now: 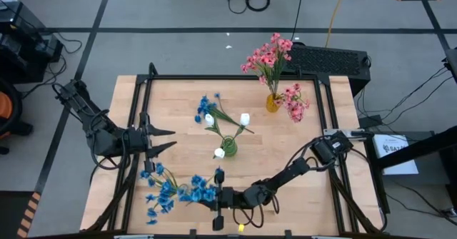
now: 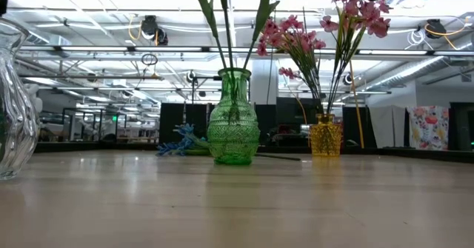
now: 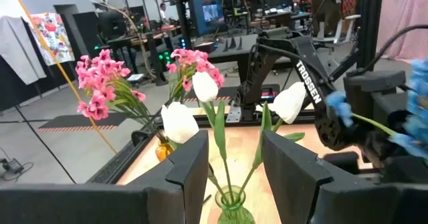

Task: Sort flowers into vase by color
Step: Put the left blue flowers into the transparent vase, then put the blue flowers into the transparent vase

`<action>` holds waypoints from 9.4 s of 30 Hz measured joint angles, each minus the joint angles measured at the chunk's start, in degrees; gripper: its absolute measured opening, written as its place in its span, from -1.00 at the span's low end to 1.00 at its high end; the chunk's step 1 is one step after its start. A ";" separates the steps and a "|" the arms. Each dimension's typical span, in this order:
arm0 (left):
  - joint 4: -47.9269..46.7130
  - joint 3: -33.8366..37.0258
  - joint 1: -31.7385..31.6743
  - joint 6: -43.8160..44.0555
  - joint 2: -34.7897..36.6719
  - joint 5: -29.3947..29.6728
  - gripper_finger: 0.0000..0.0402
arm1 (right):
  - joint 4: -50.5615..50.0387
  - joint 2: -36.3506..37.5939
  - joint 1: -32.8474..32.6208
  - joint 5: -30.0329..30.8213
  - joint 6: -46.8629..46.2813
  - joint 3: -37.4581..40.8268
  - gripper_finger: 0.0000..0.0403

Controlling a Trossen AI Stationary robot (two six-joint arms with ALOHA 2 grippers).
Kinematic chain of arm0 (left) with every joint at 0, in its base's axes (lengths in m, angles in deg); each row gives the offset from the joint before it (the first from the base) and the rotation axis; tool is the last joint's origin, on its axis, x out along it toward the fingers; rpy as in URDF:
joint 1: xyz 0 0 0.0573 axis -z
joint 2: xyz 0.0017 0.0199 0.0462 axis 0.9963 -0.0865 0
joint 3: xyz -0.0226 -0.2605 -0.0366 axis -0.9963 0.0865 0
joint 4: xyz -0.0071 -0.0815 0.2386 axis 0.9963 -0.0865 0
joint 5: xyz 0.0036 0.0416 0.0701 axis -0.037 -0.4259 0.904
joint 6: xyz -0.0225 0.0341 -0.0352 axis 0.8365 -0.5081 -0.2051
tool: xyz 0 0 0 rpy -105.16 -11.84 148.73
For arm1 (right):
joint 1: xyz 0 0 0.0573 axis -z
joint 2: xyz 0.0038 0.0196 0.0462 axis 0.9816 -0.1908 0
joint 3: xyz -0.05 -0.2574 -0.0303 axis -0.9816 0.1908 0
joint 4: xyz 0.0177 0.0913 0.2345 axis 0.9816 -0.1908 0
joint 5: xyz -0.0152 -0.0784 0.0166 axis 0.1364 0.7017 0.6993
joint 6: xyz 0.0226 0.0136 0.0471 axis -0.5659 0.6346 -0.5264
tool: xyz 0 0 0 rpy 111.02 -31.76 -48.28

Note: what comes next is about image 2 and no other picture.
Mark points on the floral patterned cloth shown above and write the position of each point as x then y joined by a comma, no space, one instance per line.
427,127

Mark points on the black partition panel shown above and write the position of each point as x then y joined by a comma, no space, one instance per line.
461,126
350,126
292,114
174,118

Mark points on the yellow glass vase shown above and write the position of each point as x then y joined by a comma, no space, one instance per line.
326,137

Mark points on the green stems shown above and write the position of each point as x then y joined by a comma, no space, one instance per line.
263,15

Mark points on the long ceiling light bar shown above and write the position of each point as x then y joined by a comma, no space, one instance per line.
166,49

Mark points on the white partition panel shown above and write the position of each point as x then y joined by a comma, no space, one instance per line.
385,126

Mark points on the white artificial tulip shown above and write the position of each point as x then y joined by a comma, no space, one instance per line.
207,15
229,37

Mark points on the clear glass vase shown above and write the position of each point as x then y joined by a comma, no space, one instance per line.
18,129

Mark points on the green glass vase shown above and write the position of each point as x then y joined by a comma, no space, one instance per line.
233,129

